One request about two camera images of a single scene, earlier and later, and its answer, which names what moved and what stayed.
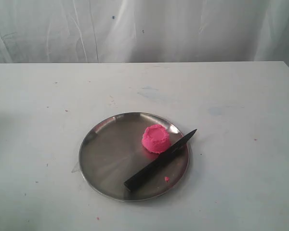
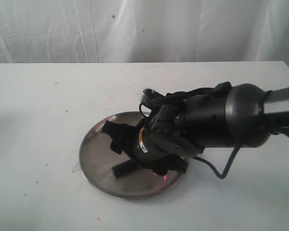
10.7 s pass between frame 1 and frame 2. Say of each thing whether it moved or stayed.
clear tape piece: stayed
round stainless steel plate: stayed
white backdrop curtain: stayed
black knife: moved
